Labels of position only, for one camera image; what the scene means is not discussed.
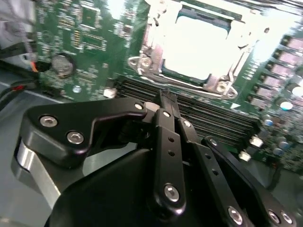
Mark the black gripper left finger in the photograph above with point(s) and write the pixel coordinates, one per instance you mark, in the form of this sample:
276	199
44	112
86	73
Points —
71	123

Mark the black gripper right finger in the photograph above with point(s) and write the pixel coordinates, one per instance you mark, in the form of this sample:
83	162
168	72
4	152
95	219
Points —
213	165

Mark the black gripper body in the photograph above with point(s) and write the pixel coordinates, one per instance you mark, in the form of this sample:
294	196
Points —
113	194

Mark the metal locking lever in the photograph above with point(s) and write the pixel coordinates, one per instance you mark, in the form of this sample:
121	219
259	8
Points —
184	88

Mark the silver CPU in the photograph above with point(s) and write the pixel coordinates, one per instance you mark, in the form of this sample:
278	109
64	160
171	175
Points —
201	47

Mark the metal socket cover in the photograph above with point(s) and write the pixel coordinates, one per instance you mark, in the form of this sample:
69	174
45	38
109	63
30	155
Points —
163	30

